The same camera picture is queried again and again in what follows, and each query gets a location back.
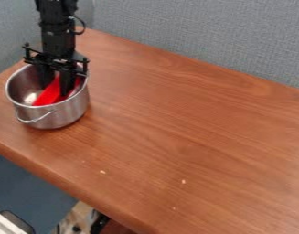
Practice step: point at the red plastic block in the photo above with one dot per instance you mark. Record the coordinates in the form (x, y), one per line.
(50, 95)

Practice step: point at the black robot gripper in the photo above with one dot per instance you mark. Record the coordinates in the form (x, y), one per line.
(58, 55)

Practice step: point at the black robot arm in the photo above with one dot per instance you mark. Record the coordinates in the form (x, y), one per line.
(58, 12)

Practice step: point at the black chair frame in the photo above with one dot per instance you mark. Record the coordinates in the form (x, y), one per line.
(18, 221)

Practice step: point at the metal pot with handle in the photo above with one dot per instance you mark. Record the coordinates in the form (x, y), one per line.
(23, 91)

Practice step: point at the beige object under table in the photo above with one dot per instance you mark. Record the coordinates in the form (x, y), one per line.
(84, 220)

